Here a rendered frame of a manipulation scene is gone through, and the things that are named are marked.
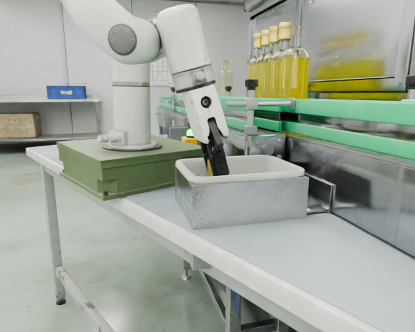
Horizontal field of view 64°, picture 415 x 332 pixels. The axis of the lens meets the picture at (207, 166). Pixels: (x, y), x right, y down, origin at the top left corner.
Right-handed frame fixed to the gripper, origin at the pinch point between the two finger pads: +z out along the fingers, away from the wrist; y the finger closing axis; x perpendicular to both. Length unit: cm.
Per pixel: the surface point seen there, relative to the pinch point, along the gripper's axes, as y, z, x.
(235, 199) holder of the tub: -8.4, 4.7, 0.3
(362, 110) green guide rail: -12.0, -4.3, -24.5
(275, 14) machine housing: 64, -30, -53
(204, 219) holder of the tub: -8.4, 6.2, 6.5
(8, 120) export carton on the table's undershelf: 548, -19, 186
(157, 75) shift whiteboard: 607, -28, -78
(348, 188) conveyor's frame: -12.4, 8.2, -19.2
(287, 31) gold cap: 23.5, -21.5, -33.5
